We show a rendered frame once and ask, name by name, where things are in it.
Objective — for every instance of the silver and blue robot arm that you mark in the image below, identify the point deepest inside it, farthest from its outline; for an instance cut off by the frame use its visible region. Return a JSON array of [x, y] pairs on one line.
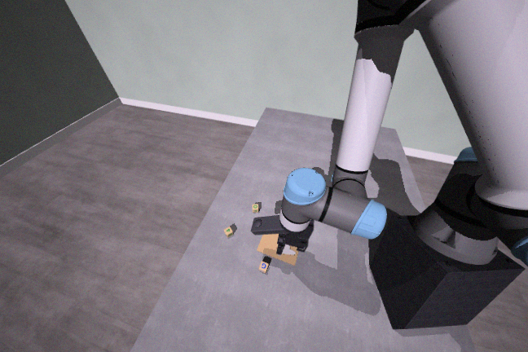
[[480, 49]]

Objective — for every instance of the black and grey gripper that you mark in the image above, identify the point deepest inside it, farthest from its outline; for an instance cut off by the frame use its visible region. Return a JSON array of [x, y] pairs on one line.
[[298, 239]]

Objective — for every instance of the peach flat mat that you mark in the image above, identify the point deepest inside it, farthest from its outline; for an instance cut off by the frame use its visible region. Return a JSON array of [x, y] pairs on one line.
[[268, 245]]

